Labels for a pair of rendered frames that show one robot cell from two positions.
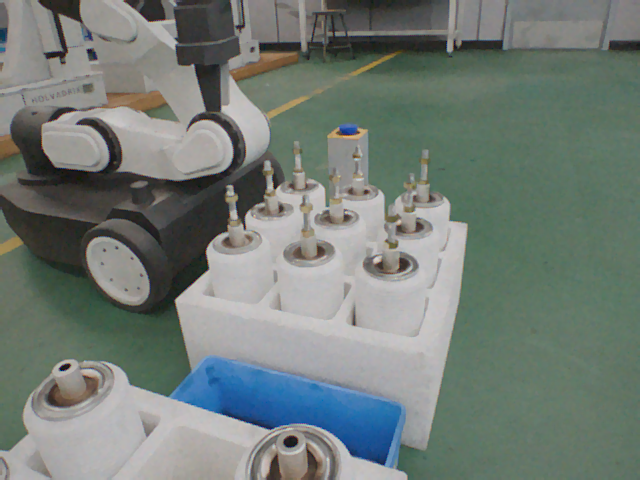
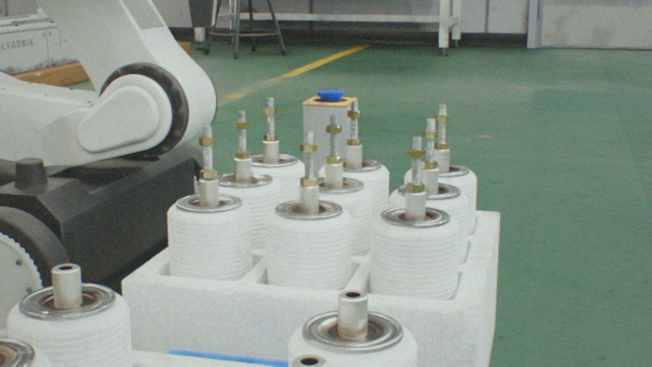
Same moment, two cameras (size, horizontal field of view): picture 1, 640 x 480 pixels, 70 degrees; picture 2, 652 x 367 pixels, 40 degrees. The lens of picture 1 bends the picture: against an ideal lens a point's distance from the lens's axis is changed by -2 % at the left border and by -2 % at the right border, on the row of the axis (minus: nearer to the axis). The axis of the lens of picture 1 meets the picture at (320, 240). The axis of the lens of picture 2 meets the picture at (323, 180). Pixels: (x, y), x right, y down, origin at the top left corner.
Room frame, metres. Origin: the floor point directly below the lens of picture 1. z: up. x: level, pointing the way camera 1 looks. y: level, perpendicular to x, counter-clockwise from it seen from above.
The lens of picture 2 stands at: (-0.37, 0.14, 0.52)
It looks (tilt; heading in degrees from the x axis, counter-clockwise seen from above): 13 degrees down; 351
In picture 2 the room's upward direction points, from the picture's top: straight up
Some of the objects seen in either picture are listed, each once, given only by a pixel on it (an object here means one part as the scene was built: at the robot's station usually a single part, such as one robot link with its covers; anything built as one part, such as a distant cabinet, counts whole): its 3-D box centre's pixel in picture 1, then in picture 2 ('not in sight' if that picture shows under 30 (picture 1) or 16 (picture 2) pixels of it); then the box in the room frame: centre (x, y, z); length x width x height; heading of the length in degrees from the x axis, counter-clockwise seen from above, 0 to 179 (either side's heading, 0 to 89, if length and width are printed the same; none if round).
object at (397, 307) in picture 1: (388, 319); (412, 297); (0.53, -0.09, 0.16); 0.10 x 0.10 x 0.18
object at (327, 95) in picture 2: (348, 130); (330, 96); (0.98, -0.07, 0.32); 0.04 x 0.04 x 0.02
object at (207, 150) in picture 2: (232, 210); (207, 159); (0.62, 0.13, 0.30); 0.01 x 0.01 x 0.08
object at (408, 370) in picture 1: (339, 300); (333, 309); (0.69, -0.03, 0.09); 0.39 x 0.39 x 0.18; 67
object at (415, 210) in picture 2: (390, 257); (415, 206); (0.53, -0.09, 0.26); 0.02 x 0.02 x 0.03
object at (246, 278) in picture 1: (244, 292); (211, 279); (0.62, 0.13, 0.16); 0.10 x 0.10 x 0.18
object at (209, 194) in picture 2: (236, 234); (209, 193); (0.62, 0.13, 0.26); 0.02 x 0.02 x 0.03
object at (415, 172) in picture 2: (391, 231); (415, 171); (0.53, -0.09, 0.30); 0.01 x 0.01 x 0.08
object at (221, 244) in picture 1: (237, 242); (209, 204); (0.62, 0.13, 0.25); 0.08 x 0.08 x 0.01
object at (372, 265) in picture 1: (390, 265); (415, 218); (0.53, -0.09, 0.25); 0.08 x 0.08 x 0.01
